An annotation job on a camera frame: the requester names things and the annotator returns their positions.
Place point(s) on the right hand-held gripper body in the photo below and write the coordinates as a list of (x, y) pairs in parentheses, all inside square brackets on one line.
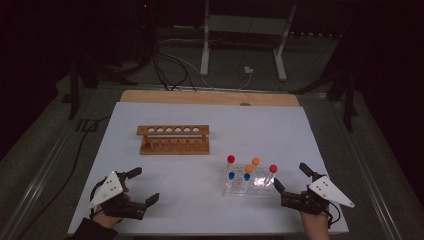
[(328, 191)]

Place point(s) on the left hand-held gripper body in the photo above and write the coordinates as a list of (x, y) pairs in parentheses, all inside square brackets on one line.
[(110, 188)]

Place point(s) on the red capped test tube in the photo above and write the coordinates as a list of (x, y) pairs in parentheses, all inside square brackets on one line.
[(273, 168), (230, 159)]

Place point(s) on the clear acrylic test tube rack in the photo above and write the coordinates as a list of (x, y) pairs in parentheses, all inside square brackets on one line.
[(256, 188)]

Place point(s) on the blue capped test tube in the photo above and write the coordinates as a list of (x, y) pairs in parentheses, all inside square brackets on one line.
[(246, 176), (231, 175)]

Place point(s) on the orange capped test tube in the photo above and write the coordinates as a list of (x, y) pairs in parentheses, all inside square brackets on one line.
[(248, 168), (255, 161)]

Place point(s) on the wooden test tube rack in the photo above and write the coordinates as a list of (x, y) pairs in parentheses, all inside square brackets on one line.
[(173, 148)]

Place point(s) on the person's left hand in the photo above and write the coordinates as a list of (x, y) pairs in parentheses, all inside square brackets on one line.
[(105, 220)]

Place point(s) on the person's right hand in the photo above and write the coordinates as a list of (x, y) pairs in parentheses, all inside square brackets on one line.
[(315, 223)]

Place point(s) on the white table sheet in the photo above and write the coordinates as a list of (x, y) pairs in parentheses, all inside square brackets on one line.
[(186, 186)]

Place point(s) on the black tripod stand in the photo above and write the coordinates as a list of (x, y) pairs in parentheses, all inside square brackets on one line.
[(349, 106), (74, 93)]

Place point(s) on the white power adapter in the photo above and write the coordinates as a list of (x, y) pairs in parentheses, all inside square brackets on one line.
[(248, 69)]

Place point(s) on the white metal stand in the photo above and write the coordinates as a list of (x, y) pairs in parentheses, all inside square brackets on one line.
[(205, 50)]

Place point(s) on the metal frame rail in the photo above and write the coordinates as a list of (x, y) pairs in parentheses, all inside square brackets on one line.
[(43, 166), (363, 166)]

